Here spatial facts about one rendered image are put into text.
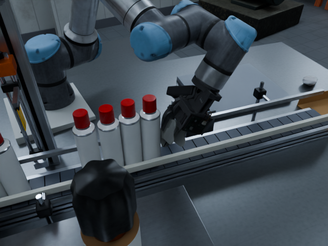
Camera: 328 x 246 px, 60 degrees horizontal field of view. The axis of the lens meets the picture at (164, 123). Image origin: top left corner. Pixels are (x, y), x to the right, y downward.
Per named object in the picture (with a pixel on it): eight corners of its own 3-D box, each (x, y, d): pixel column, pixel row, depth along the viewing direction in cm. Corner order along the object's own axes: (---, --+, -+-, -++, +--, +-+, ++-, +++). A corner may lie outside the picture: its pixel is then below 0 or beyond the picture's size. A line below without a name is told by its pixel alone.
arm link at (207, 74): (197, 54, 66) (222, 66, 71) (187, 71, 68) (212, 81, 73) (212, 69, 61) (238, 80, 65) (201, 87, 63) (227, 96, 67)
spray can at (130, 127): (127, 173, 75) (120, 111, 62) (121, 160, 79) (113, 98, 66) (145, 167, 77) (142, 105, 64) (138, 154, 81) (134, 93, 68)
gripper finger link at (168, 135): (159, 156, 72) (176, 128, 68) (152, 141, 76) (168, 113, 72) (169, 157, 74) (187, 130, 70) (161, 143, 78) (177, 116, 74)
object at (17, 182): (8, 204, 68) (-28, 141, 55) (10, 188, 71) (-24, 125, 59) (31, 198, 69) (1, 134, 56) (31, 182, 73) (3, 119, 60)
